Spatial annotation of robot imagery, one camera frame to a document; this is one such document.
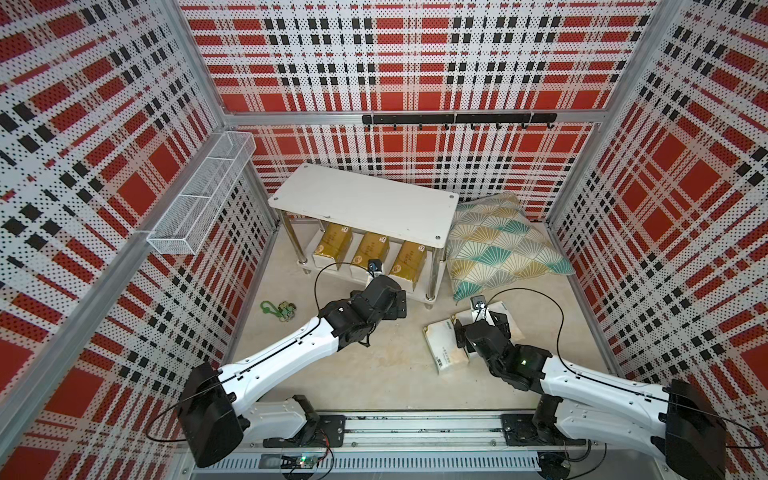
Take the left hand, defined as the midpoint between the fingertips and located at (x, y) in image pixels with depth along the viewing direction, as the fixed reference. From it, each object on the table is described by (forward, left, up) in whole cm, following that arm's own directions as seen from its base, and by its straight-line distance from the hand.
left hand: (389, 296), depth 80 cm
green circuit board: (-36, +19, -15) cm, 43 cm away
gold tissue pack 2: (+21, +6, -3) cm, 22 cm away
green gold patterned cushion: (+20, -32, -1) cm, 38 cm away
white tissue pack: (-8, -15, -13) cm, 22 cm away
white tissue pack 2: (+3, -33, -12) cm, 36 cm away
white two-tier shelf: (+11, +7, +16) cm, 20 cm away
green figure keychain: (+3, +34, -15) cm, 37 cm away
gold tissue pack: (+23, +19, -5) cm, 31 cm away
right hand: (-3, -25, -6) cm, 26 cm away
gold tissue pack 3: (+14, -6, -3) cm, 15 cm away
